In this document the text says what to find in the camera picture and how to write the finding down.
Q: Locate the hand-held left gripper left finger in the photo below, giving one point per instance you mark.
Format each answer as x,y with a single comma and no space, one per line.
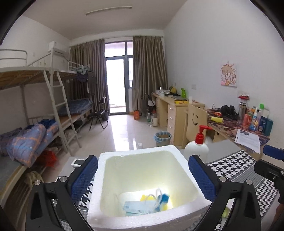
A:
85,175

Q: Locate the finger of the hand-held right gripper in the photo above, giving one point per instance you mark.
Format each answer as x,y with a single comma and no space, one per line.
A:
273,152

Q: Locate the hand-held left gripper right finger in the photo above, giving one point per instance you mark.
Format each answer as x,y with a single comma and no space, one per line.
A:
203,177

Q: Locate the white foam box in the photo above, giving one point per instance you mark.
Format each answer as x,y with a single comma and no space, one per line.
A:
111,153

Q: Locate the small white device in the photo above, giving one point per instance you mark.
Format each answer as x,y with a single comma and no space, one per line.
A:
77,162

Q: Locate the white pump bottle red top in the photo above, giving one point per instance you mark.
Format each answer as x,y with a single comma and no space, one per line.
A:
196,151

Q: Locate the white paper sheet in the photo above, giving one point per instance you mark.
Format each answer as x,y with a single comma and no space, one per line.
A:
247,141

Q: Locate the cluster of toiletry bottles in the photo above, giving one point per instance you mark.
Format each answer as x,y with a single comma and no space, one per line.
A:
259,123

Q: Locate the black white houndstooth table mat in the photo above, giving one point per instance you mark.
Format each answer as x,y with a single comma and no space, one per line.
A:
233,164

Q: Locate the red clothes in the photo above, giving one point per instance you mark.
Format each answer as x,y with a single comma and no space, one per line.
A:
46,158

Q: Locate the yellow and blue sponge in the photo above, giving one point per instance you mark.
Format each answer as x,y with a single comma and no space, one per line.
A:
165,200

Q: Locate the patterned desk cloth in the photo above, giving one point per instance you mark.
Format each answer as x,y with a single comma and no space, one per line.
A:
228,126

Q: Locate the steel thermos bottle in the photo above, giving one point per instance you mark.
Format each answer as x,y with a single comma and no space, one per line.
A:
241,111

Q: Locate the wooden chair with smiley cutout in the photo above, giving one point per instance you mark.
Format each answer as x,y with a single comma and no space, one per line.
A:
195,126

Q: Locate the olive cloth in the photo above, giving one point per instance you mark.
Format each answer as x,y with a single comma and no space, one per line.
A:
33,177

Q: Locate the trash bin with blue liner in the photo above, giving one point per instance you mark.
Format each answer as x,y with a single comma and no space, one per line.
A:
163,138

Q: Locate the black headphones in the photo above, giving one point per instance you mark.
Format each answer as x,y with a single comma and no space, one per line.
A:
229,112

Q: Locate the blue face mask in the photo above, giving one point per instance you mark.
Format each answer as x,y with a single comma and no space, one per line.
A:
135,207

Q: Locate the yellow tube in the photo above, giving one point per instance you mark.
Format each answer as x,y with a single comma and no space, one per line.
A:
216,119

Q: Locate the black folding chair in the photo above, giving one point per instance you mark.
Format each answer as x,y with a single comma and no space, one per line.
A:
99,114

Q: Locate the wooden desk with drawers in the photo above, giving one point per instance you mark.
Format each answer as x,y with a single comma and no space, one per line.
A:
175,117

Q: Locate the blue plaid quilt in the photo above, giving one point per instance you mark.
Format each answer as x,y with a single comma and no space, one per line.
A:
26,142

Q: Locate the blue checked bedding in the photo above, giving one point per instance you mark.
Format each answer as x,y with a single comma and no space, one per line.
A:
77,105

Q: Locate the white bunk bed ladder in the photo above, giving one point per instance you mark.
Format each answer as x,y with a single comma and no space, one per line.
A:
64,104

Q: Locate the white jug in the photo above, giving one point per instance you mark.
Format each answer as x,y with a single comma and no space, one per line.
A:
154,121

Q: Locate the orange jug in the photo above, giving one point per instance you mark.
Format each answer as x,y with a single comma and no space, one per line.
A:
136,115

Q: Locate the green plastic jug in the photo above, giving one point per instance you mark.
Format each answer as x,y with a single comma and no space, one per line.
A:
183,93

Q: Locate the white cooking pot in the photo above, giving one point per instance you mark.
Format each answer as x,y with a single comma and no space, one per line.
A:
160,91

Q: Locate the glass balcony door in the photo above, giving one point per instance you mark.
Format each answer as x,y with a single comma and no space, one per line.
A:
115,84

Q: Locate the hanging dark clothes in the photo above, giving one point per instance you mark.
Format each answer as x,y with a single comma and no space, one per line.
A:
81,77

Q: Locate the brown curtain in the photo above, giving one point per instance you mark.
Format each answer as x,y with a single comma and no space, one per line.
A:
88,73
148,71

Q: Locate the white air conditioner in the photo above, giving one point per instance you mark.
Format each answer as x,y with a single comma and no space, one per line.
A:
57,47

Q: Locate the ceiling tube lamp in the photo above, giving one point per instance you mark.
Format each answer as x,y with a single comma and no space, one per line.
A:
104,12

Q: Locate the cartoon wall poster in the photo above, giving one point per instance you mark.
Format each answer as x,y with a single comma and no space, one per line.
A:
229,75

